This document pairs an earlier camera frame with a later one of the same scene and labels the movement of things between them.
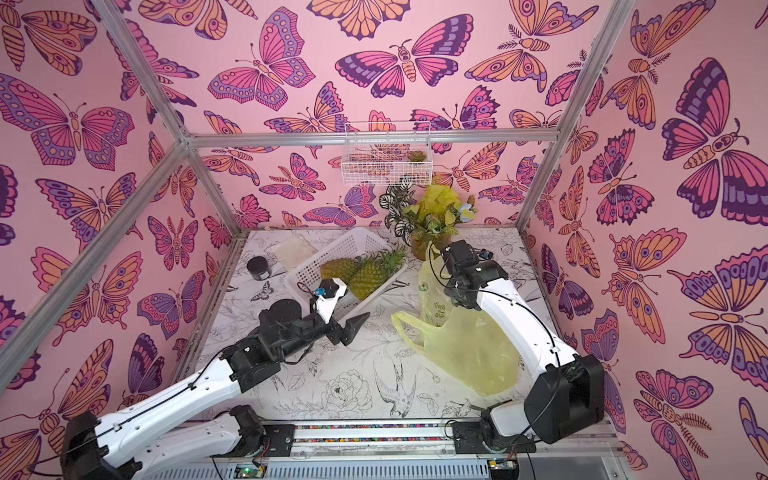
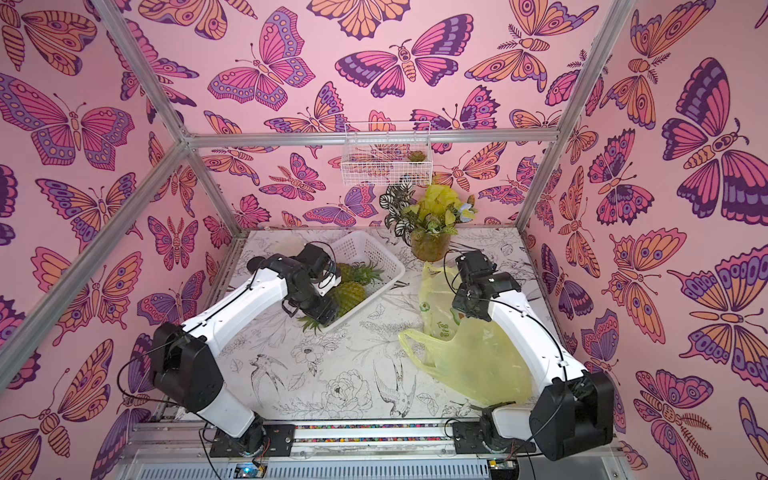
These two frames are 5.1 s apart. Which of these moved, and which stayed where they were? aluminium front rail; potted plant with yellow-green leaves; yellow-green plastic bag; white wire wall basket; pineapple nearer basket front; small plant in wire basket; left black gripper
Moved: pineapple nearer basket front; yellow-green plastic bag; left black gripper
Stayed: small plant in wire basket; potted plant with yellow-green leaves; white wire wall basket; aluminium front rail
